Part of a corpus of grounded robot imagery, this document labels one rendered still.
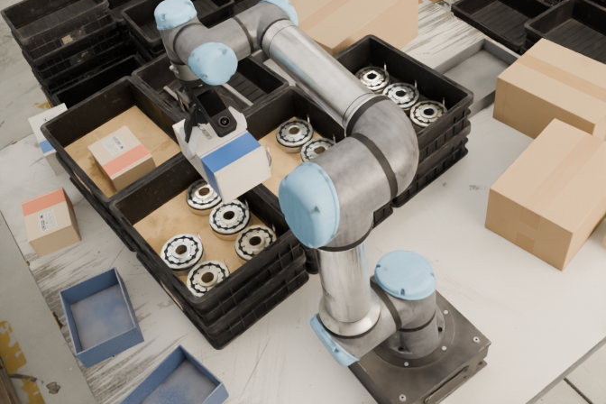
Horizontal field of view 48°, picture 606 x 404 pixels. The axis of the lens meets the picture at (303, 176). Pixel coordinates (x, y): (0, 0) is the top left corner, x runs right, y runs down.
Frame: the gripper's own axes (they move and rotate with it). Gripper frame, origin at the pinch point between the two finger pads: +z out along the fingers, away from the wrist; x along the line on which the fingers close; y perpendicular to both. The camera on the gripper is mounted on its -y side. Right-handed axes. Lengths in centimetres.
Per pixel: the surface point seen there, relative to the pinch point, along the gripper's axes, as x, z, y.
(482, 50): -102, 41, 20
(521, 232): -54, 36, -42
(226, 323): 17.5, 31.8, -19.2
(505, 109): -83, 36, -9
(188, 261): 17.2, 25.6, -2.9
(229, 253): 7.7, 28.5, -5.2
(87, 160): 23, 28, 49
